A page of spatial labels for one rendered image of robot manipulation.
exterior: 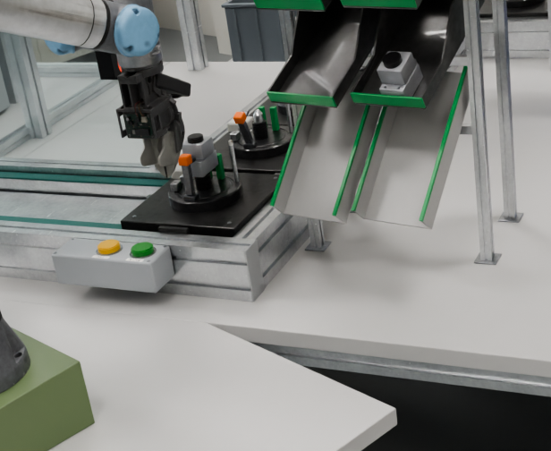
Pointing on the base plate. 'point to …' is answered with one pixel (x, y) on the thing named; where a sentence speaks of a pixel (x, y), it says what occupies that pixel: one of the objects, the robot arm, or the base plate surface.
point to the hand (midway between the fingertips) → (168, 168)
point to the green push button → (142, 249)
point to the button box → (112, 267)
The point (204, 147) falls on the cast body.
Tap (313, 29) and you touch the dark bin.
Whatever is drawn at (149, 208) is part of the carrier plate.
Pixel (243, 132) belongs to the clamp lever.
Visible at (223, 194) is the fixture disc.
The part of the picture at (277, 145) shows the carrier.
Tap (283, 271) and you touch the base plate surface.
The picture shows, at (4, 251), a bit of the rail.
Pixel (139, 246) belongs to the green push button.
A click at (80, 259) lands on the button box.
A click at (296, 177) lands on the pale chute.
